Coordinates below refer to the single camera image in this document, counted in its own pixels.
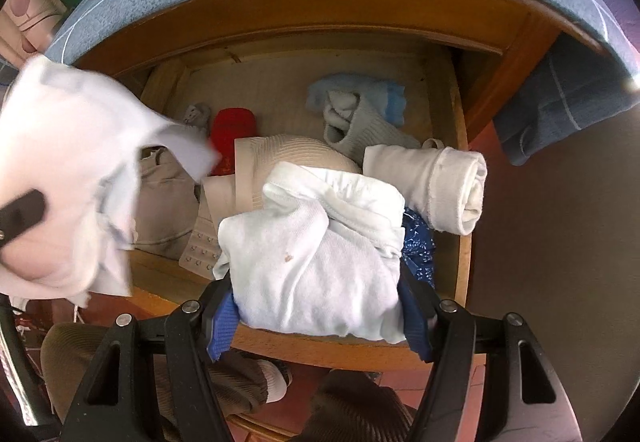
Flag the pink white printed packet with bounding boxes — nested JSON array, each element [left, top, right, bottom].
[[0, 0, 66, 68]]

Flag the grey mattress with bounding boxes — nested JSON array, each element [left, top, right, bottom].
[[470, 115, 640, 442]]

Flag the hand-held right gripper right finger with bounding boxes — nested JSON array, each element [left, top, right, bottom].
[[397, 269, 583, 442]]

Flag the white ankle sock on foot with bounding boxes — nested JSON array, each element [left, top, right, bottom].
[[261, 360, 290, 403]]

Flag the white underwear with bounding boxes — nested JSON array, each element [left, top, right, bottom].
[[212, 161, 407, 344]]

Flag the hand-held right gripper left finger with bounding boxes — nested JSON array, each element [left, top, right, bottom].
[[60, 275, 242, 442]]

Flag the red sock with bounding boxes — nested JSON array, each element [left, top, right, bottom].
[[209, 107, 258, 175]]

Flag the beige underwear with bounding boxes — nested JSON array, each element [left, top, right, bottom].
[[127, 147, 203, 259]]

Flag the rolled white cloth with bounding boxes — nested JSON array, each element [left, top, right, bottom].
[[362, 145, 488, 237]]

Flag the grey ribbed sock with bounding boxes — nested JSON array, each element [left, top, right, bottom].
[[322, 91, 421, 163]]

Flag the small patterned sock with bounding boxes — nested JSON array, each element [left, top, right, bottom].
[[184, 103, 212, 128]]

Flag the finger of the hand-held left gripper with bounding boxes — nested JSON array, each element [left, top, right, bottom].
[[0, 189, 47, 250]]

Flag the wooden drawer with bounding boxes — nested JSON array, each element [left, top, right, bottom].
[[115, 45, 488, 373]]

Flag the brown corduroy pants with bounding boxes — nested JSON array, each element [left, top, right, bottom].
[[40, 322, 426, 442]]

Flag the beige bra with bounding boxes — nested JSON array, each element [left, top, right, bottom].
[[179, 135, 363, 280]]

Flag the light blue sock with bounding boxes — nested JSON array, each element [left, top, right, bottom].
[[306, 72, 406, 128]]

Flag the white thin undershirt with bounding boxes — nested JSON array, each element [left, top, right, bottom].
[[0, 55, 223, 310]]

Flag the blue patterned underwear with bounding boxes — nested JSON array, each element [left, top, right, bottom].
[[400, 207, 437, 285]]

